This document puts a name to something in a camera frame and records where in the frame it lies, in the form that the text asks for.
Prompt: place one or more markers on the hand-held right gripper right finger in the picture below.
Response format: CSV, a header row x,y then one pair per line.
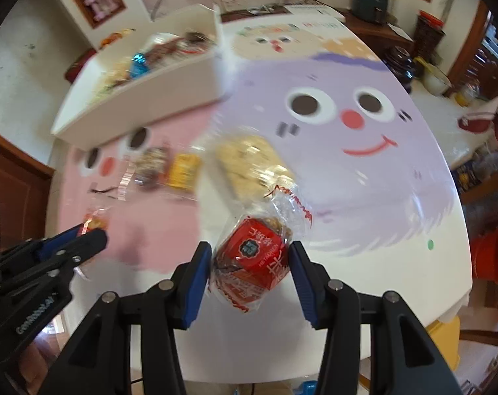
x,y
304,284

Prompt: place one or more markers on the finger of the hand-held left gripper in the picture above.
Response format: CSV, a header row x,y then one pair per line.
x,y
66,235
90,240

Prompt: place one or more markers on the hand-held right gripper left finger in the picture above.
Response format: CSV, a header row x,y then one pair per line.
x,y
197,284

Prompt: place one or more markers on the small orange snack packet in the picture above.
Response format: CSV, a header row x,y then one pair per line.
x,y
96,221

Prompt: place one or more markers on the red label snack packet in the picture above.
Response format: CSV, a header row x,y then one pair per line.
x,y
249,251

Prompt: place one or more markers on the white plastic tray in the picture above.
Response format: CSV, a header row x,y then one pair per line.
x,y
150,103

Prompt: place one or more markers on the blue snack packet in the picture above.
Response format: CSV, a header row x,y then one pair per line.
x,y
140,66

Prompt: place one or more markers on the wooden door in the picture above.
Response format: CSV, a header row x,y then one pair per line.
x,y
14,189

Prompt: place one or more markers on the clear brown nut packet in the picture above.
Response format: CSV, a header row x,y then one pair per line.
x,y
152,166

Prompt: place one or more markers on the yellow snack packet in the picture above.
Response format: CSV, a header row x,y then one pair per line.
x,y
183,171

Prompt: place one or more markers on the cartoon printed tablecloth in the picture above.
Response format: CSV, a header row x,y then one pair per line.
x,y
356,181

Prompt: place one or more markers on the pale cookie packet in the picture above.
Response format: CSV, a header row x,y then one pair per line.
x,y
249,160

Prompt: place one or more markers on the yellow plastic stool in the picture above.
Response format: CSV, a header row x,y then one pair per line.
x,y
444,343

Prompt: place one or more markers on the pale snack packet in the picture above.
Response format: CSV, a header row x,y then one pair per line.
x,y
115,76

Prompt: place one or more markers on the red plastic basin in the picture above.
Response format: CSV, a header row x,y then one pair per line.
x,y
492,255

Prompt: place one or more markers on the blue printed box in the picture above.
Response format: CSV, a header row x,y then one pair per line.
x,y
469,177

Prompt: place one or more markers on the glass fruit bowl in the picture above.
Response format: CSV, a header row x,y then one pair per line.
x,y
117,38

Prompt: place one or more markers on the dark brown snack packet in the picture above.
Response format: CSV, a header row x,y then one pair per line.
x,y
197,38

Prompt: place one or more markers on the dark brown ceramic jar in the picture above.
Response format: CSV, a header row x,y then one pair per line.
x,y
399,70

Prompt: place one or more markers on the red white box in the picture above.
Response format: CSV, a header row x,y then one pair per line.
x,y
479,117

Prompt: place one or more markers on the white pot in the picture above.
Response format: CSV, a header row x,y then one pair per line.
x,y
434,78

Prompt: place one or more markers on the yellow bottle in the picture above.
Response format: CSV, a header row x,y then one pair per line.
x,y
467,95

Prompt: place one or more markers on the wooden television cabinet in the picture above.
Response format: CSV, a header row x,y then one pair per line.
x,y
368,28

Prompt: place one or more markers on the white paper sheet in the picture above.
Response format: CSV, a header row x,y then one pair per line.
x,y
398,29

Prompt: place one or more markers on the red lid jar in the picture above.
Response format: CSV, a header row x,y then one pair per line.
x,y
429,35

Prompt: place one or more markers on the dark green air fryer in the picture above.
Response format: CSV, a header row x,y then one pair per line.
x,y
370,2

